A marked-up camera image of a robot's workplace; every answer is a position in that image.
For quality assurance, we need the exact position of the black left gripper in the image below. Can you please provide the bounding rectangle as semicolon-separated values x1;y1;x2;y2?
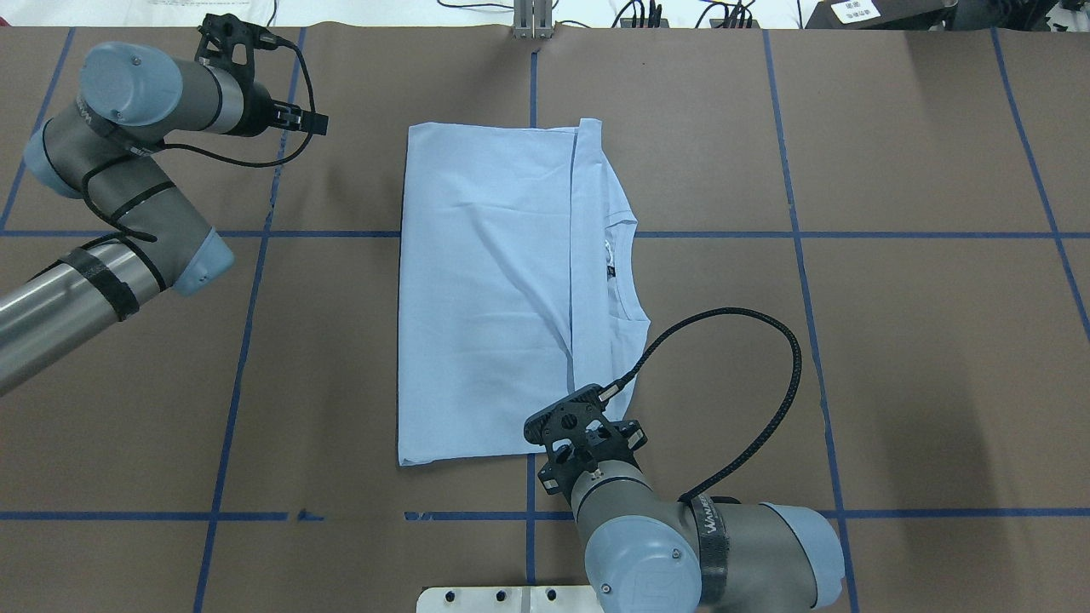
230;81;330;137

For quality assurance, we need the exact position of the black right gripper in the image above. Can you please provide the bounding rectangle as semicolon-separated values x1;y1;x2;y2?
538;419;647;496

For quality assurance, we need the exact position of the light blue t-shirt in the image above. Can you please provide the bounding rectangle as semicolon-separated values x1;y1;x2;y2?
397;117;651;467

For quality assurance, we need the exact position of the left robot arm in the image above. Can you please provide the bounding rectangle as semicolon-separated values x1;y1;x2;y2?
3;43;330;392

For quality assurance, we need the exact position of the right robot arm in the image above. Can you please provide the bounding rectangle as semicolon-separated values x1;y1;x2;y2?
523;414;847;612

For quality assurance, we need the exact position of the black box with label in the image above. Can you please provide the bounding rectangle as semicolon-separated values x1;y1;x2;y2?
803;1;958;31

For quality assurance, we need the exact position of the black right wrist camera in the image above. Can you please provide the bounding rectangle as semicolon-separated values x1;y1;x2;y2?
522;385;607;465

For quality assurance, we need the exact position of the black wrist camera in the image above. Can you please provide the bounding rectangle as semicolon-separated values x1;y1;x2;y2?
194;13;280;87
522;385;607;465

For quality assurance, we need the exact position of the black braided cable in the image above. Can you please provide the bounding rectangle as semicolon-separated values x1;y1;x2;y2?
600;307;803;505

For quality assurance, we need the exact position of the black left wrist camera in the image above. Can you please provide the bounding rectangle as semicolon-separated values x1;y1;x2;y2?
194;13;280;87

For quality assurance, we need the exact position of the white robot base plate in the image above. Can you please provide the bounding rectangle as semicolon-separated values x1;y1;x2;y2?
416;586;603;612

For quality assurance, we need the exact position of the aluminium frame post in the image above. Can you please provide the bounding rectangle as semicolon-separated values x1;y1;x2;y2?
511;0;555;40

